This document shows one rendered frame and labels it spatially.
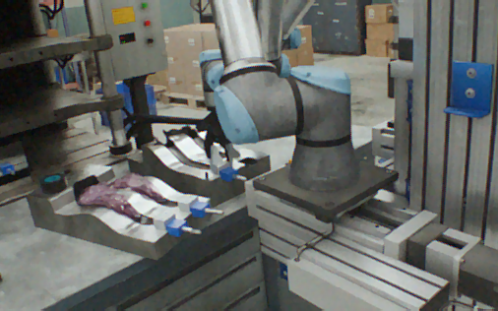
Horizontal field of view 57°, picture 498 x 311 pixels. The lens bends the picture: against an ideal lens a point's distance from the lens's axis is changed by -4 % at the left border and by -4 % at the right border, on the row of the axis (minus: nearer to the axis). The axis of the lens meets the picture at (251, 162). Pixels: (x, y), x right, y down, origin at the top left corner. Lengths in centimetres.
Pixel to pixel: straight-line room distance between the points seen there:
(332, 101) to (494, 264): 40
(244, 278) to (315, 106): 89
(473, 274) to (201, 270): 89
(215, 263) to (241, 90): 78
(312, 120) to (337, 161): 10
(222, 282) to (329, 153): 78
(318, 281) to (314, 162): 24
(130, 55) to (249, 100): 140
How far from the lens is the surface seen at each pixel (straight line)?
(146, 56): 227
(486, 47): 90
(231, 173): 144
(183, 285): 149
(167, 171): 161
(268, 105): 88
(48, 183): 151
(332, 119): 93
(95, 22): 201
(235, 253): 159
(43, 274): 134
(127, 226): 132
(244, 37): 94
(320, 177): 95
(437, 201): 104
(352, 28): 840
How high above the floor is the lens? 145
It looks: 21 degrees down
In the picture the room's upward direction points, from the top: 6 degrees counter-clockwise
